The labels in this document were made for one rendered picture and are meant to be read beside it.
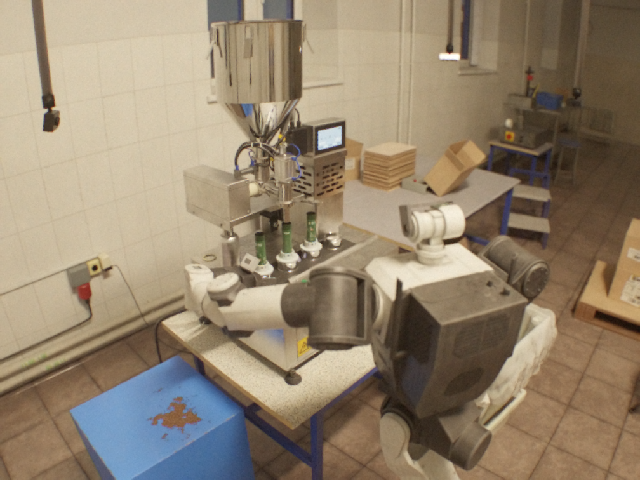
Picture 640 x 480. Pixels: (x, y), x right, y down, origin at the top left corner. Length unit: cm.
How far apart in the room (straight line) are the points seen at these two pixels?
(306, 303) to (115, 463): 94
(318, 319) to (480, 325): 29
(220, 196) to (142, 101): 141
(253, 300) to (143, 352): 206
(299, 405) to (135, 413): 61
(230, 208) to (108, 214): 146
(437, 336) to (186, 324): 119
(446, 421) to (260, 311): 48
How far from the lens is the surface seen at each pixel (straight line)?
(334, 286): 85
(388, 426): 116
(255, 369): 156
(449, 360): 85
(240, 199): 143
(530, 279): 103
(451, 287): 88
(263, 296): 93
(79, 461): 245
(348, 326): 85
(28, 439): 267
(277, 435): 177
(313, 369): 155
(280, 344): 142
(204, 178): 149
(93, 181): 269
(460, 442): 111
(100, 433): 167
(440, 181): 304
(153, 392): 176
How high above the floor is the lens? 177
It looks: 25 degrees down
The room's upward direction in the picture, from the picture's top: straight up
